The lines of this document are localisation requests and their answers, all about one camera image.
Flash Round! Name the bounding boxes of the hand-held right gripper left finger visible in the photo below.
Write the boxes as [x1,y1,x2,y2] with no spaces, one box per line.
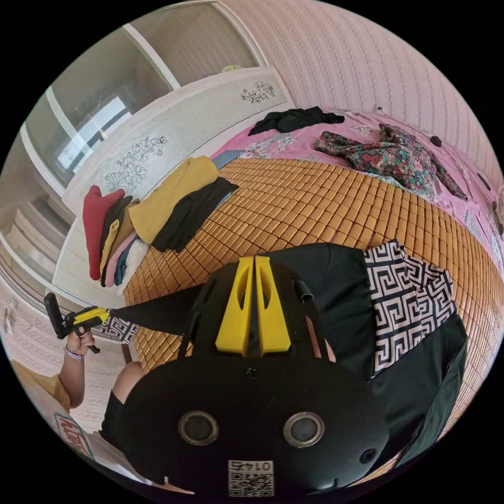
[215,256,255,354]

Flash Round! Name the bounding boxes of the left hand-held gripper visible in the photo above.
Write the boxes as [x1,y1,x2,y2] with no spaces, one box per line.
[58,307,112,353]

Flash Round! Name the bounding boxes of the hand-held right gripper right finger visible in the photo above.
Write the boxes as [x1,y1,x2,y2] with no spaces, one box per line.
[255,255,292,354]

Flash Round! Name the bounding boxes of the black shirt with geometric print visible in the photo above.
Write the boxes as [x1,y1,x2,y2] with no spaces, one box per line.
[97,242,470,470]

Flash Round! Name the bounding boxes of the person's left forearm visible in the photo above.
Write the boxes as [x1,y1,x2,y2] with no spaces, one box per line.
[59,352,87,409]

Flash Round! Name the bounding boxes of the person's left hand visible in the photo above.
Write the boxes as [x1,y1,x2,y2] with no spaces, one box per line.
[64,325,96,361]

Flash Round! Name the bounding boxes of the person's right hand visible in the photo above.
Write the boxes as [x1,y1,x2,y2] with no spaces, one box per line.
[308,319,337,364]

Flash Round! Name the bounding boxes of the person's body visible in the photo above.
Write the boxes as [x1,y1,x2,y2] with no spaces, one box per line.
[9,360,144,479]

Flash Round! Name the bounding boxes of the bed with woven mat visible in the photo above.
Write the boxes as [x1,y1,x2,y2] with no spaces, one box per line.
[52,66,504,475]

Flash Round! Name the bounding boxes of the pile of clothes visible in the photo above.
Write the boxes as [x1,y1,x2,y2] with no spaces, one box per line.
[81,155,240,298]

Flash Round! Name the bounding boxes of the floral garment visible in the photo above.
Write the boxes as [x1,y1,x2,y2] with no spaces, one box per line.
[313,123,470,201]

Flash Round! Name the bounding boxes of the black garment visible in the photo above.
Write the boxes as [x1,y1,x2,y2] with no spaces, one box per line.
[247,106,346,138]

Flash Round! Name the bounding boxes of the white sliding door cupboard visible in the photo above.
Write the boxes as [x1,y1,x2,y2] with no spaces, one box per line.
[0,0,269,312]

